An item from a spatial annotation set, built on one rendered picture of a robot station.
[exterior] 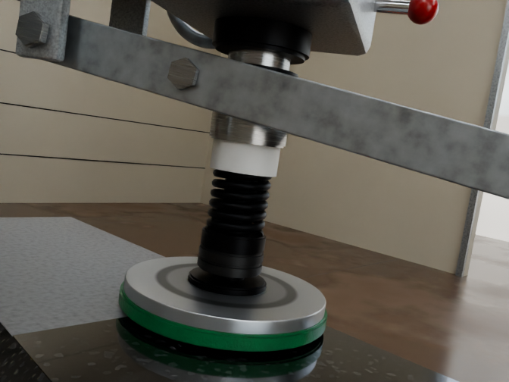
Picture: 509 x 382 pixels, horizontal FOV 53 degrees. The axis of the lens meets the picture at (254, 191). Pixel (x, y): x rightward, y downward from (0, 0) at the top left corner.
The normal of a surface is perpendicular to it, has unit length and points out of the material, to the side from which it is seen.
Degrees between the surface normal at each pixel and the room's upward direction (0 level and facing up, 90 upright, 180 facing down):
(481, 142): 90
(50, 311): 0
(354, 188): 90
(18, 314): 0
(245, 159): 90
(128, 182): 90
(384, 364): 0
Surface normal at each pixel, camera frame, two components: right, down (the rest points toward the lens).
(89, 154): 0.75, 0.18
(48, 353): 0.15, -0.98
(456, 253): -0.65, -0.02
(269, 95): -0.27, 0.06
